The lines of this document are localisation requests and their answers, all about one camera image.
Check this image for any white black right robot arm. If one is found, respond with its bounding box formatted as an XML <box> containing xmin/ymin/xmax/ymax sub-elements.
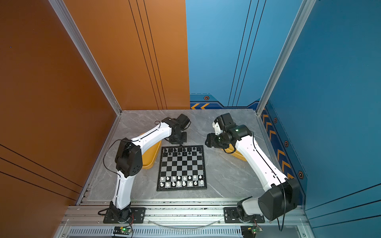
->
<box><xmin>205</xmin><ymin>122</ymin><xmax>300</xmax><ymax>222</ymax></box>

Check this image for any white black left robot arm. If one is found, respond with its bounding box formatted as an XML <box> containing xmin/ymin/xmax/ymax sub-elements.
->
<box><xmin>107</xmin><ymin>114</ymin><xmax>191</xmax><ymax>223</ymax></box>

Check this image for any black white chess board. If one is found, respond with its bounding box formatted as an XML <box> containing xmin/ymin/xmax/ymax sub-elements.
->
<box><xmin>156</xmin><ymin>145</ymin><xmax>207</xmax><ymax>191</ymax></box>

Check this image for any right green circuit board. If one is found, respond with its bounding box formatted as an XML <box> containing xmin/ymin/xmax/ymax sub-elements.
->
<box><xmin>241</xmin><ymin>226</ymin><xmax>263</xmax><ymax>238</ymax></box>

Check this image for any green circuit board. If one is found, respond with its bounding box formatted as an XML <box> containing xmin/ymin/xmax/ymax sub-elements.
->
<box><xmin>112</xmin><ymin>226</ymin><xmax>133</xmax><ymax>238</ymax></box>
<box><xmin>241</xmin><ymin>226</ymin><xmax>263</xmax><ymax>238</ymax></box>

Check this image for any left green circuit board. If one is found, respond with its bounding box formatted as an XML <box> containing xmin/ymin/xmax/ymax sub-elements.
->
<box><xmin>112</xmin><ymin>226</ymin><xmax>133</xmax><ymax>238</ymax></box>

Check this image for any yellow right plastic tray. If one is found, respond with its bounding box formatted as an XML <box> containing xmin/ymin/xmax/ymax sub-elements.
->
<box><xmin>225</xmin><ymin>144</ymin><xmax>247</xmax><ymax>162</ymax></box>

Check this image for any yellow plastic tray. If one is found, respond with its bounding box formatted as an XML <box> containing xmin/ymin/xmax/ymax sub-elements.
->
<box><xmin>142</xmin><ymin>141</ymin><xmax>162</xmax><ymax>170</ymax></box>
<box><xmin>225</xmin><ymin>144</ymin><xmax>247</xmax><ymax>162</ymax></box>

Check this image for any yellow left plastic tray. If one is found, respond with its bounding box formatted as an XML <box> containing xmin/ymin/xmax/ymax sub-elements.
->
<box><xmin>142</xmin><ymin>141</ymin><xmax>162</xmax><ymax>170</ymax></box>

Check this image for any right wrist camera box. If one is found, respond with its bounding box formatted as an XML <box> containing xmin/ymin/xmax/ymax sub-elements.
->
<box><xmin>212</xmin><ymin>113</ymin><xmax>236</xmax><ymax>135</ymax></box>

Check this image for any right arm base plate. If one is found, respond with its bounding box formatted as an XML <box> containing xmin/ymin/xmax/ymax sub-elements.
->
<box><xmin>223</xmin><ymin>207</ymin><xmax>265</xmax><ymax>224</ymax></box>

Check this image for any aluminium front rail frame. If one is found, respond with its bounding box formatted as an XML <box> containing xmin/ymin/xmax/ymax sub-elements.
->
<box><xmin>55</xmin><ymin>198</ymin><xmax>314</xmax><ymax>238</ymax></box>

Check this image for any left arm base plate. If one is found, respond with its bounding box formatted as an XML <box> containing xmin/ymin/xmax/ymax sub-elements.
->
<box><xmin>103</xmin><ymin>207</ymin><xmax>146</xmax><ymax>224</ymax></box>

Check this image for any aluminium corner post left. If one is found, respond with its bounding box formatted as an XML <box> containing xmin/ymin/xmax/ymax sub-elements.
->
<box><xmin>49</xmin><ymin>0</ymin><xmax>122</xmax><ymax>116</ymax></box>

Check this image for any aluminium corner post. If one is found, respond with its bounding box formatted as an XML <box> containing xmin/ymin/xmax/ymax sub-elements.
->
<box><xmin>49</xmin><ymin>0</ymin><xmax>122</xmax><ymax>116</ymax></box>
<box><xmin>256</xmin><ymin>0</ymin><xmax>316</xmax><ymax>116</ymax></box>

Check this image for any aluminium corner post right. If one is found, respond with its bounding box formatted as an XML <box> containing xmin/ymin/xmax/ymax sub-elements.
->
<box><xmin>256</xmin><ymin>0</ymin><xmax>316</xmax><ymax>116</ymax></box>

